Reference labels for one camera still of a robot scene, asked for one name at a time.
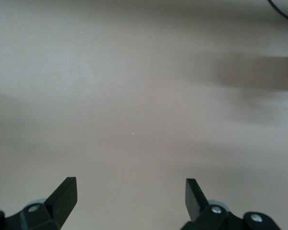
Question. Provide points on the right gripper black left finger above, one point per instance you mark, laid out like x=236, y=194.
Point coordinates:
x=60, y=203

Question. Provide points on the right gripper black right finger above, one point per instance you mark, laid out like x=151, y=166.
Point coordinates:
x=194, y=203

